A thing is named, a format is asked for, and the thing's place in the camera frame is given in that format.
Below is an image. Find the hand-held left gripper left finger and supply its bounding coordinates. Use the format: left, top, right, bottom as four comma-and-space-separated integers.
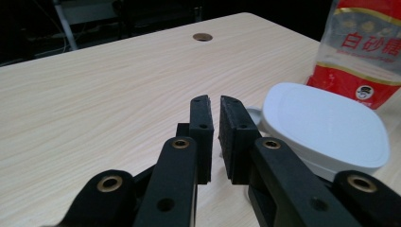
131, 94, 215, 227

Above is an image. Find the red and white sugar bag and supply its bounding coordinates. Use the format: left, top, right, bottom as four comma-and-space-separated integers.
305, 0, 401, 111

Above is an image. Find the bundle of floor cables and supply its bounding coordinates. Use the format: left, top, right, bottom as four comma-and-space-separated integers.
18, 22, 96, 60

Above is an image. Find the white desk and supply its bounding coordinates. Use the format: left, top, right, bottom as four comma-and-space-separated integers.
51, 0, 118, 52

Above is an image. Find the clear jar with white lid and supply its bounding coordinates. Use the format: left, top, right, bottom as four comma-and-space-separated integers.
245, 82, 391, 183

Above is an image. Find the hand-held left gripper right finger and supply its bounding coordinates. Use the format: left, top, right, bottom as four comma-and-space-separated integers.
218, 95, 363, 227

